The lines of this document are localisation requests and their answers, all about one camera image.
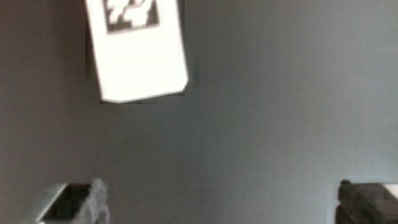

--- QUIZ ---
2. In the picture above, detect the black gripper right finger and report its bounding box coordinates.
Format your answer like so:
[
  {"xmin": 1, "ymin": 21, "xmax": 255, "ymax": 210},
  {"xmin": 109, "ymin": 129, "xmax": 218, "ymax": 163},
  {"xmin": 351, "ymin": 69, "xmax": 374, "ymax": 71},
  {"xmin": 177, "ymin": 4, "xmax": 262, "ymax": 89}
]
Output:
[{"xmin": 333, "ymin": 180, "xmax": 398, "ymax": 224}]

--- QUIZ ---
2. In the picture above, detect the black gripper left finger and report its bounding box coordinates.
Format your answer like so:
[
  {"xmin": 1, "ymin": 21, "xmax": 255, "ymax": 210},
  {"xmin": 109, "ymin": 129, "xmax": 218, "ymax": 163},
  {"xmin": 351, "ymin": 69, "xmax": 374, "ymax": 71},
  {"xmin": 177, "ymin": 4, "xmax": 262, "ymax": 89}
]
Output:
[{"xmin": 33, "ymin": 179, "xmax": 109, "ymax": 224}]

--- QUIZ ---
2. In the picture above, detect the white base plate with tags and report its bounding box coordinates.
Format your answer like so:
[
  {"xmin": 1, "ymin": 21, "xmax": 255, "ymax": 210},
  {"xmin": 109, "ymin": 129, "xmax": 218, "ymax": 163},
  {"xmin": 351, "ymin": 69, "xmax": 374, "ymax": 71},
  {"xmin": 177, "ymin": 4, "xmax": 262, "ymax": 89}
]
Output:
[{"xmin": 85, "ymin": 0, "xmax": 188, "ymax": 103}]

